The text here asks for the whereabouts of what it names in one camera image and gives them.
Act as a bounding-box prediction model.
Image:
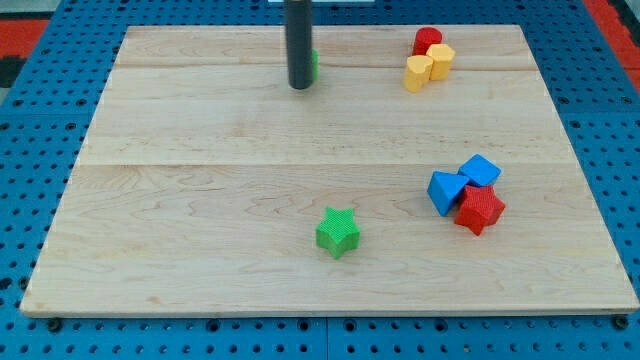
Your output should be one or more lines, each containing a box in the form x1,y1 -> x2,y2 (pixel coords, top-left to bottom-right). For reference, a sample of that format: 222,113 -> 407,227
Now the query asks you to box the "yellow hexagon block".
426,44 -> 456,80

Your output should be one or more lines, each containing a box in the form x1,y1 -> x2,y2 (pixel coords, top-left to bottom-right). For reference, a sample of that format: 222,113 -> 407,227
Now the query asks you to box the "green circle block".
311,49 -> 319,82

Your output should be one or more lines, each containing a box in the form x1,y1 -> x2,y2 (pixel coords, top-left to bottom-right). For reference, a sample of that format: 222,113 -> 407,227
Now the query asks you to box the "blue cube block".
458,154 -> 502,187

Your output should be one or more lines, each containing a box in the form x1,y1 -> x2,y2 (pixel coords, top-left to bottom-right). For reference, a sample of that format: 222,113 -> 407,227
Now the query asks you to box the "red circle block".
412,26 -> 443,56

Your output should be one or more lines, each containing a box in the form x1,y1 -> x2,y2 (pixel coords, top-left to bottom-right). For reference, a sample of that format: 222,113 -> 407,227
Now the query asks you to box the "blue triangle block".
427,171 -> 470,216

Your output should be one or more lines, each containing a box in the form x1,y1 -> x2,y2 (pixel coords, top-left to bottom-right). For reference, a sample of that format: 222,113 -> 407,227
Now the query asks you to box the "green star block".
315,207 -> 360,259

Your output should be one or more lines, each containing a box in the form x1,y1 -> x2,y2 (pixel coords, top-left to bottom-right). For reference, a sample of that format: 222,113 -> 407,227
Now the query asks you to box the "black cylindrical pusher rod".
284,0 -> 313,90

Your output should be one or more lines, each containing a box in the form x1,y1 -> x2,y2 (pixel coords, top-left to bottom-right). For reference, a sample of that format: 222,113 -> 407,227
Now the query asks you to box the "red star block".
454,185 -> 506,236

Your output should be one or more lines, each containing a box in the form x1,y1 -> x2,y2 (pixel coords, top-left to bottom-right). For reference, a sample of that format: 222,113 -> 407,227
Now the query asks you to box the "wooden board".
20,25 -> 639,318

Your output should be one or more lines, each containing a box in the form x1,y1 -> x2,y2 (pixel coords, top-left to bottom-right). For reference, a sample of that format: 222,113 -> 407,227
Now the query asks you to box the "yellow heart block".
403,55 -> 433,93

